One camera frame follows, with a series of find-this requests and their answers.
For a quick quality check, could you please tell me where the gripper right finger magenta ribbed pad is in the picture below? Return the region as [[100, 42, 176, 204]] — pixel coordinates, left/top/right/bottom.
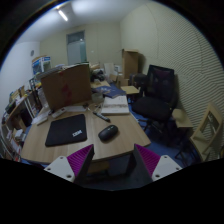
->
[[133, 144, 182, 181]]

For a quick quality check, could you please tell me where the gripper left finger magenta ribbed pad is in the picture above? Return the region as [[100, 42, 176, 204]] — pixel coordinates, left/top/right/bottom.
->
[[45, 144, 94, 183]]

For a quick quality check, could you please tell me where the black IBM mouse pad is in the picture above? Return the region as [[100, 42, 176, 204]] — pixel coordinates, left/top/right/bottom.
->
[[45, 114, 87, 147]]

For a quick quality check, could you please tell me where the black computer mouse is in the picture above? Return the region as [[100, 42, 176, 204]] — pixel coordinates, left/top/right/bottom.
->
[[98, 125, 118, 141]]

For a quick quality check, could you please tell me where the light wooden chair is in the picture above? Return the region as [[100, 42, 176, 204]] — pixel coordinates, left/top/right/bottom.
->
[[190, 102, 223, 162]]

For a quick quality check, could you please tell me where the white remote control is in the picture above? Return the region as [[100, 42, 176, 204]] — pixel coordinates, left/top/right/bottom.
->
[[52, 108, 66, 118]]

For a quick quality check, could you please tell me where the black pen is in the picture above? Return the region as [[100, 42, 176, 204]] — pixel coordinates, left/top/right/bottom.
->
[[93, 111, 111, 122]]

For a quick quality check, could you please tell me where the white book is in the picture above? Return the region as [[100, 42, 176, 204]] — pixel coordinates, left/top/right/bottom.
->
[[101, 96, 129, 115]]

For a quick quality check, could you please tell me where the wooden bookshelf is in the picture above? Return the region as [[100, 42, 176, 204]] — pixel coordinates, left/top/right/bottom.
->
[[1, 90, 41, 161]]

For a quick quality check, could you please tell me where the black mesh office chair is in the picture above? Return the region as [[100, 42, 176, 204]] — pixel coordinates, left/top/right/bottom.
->
[[132, 65, 178, 130]]

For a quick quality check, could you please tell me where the small wooden side table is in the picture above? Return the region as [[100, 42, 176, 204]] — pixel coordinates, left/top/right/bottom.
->
[[121, 86, 139, 99]]

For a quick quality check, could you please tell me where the brown cardboard box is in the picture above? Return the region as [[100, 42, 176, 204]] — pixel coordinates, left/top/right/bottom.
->
[[41, 64, 91, 110]]

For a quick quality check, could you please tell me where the blue book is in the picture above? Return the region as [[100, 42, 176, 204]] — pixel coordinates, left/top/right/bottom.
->
[[92, 86, 126, 98]]

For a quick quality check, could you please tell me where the blue and white box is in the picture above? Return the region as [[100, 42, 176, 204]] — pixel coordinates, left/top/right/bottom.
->
[[32, 56, 51, 75]]

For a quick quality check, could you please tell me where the tall cardboard box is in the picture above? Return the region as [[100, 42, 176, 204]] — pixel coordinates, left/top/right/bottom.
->
[[122, 49, 139, 79]]

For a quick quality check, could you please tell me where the grey door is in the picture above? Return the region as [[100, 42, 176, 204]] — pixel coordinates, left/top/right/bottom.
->
[[67, 31, 87, 65]]

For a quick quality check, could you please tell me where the fluorescent ceiling light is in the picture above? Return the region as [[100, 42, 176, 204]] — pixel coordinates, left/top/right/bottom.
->
[[58, 9, 68, 22]]

